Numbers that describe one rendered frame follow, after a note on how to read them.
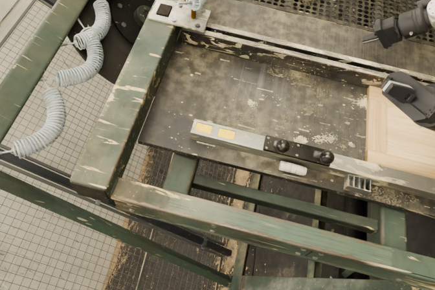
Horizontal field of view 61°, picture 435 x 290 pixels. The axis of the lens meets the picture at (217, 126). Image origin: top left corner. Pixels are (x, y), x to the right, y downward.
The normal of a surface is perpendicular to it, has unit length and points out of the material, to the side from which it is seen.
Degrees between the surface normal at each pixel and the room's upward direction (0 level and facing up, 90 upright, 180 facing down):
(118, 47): 90
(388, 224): 56
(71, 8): 90
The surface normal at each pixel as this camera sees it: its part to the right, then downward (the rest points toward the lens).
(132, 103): 0.09, -0.50
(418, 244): -0.76, -0.48
